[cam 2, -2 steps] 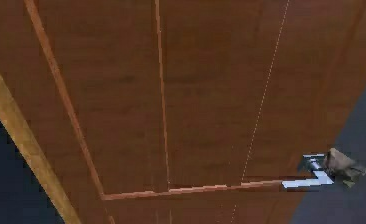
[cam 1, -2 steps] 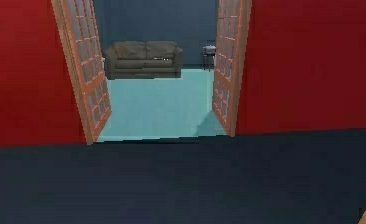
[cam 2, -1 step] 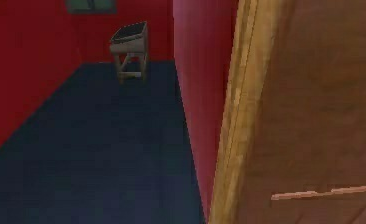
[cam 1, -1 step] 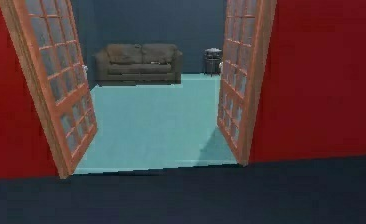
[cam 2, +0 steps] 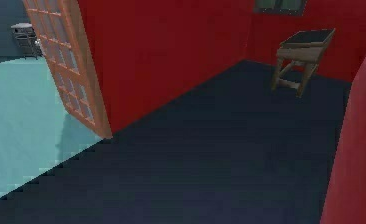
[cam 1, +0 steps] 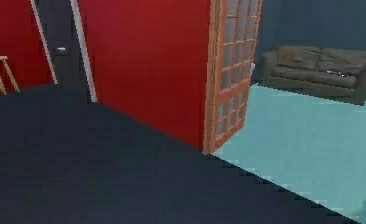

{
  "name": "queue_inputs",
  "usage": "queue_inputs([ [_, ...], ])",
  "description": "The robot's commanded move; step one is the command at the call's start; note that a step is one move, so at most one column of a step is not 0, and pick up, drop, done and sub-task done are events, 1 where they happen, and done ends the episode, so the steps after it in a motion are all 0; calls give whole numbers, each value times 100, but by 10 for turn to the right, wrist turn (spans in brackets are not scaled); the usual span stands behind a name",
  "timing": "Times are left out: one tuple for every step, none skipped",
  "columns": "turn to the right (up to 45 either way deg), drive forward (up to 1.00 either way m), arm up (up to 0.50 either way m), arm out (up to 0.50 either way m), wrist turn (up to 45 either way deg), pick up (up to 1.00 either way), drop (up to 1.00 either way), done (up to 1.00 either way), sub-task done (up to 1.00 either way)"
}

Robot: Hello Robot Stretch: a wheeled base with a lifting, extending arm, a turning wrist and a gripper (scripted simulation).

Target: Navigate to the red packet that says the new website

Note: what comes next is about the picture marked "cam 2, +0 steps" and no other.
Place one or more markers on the brown wooden side table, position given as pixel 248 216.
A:
pixel 302 53

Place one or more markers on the orange glass-paned room door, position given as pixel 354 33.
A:
pixel 68 56

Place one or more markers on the dark framed window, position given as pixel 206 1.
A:
pixel 279 5

